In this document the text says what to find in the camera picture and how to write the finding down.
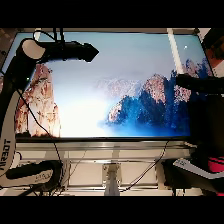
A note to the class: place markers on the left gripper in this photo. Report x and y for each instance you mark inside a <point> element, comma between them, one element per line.
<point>83,51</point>

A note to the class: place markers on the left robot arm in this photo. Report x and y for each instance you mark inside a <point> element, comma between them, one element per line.
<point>20,66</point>

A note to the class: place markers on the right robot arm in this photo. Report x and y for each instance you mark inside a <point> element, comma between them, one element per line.
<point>206,110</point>

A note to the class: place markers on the red garment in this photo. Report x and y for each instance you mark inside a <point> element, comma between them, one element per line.
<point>216,164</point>

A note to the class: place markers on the silver frame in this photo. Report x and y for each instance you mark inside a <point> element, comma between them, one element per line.
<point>113,173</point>

